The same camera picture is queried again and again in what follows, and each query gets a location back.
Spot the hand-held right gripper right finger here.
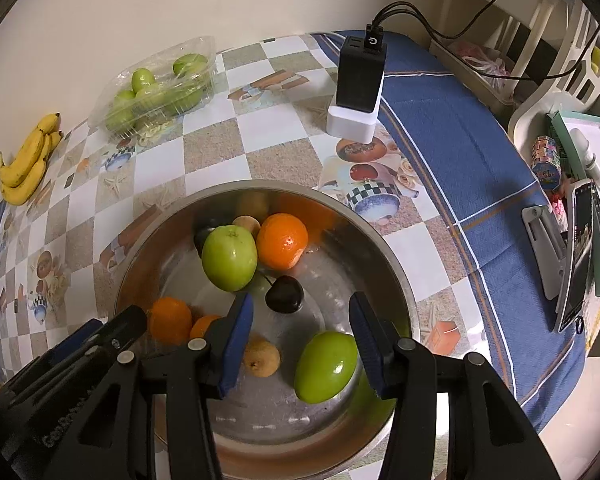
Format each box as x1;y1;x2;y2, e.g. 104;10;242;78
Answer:
348;291;543;480

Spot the white lattice rack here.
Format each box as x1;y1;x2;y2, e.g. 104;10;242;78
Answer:
507;0;600;161

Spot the stainless steel bowl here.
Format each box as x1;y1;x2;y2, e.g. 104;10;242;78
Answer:
112;180;421;480

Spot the white bottle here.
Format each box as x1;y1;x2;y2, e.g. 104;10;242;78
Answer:
570;129;600;181

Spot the dark cherry with stem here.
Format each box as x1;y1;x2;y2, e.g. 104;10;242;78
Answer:
257;270;305;315

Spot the grey phone stand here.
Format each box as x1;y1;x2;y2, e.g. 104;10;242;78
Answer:
522;204;568;301

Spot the medium orange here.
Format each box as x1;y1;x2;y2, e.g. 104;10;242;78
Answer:
150;296;193;345

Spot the clear plastic clamshell container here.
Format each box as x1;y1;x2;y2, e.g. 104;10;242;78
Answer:
87;35;218;138

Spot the clear plastic bag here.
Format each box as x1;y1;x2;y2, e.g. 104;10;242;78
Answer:
447;40;510;91

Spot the brown longan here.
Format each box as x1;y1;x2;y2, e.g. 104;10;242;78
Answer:
242;338;281;377
232;215;261;239

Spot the large orange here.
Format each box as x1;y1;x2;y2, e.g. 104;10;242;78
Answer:
256;213;309;269

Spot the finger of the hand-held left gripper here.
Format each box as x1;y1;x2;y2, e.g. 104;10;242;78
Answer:
37;319;105;371
92;305;148;356

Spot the small orange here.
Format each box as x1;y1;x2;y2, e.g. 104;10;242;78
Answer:
189;314;223;341

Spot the oval green jujube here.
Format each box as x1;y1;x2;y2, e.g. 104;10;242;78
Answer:
294;331;359;404

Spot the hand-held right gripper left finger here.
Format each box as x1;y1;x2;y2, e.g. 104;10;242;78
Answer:
55;291;255;480

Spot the round green apple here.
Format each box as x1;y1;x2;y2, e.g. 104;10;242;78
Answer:
201;225;258;292

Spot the banana bunch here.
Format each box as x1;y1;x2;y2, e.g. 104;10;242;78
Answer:
0;112;63;206

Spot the pile of green jujubes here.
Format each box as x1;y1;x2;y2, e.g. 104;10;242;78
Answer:
105;53;207;133

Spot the smartphone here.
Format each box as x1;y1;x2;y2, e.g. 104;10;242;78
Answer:
554;180;595;333

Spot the stack of round tins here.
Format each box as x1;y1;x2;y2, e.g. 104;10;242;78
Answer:
530;135;563;191

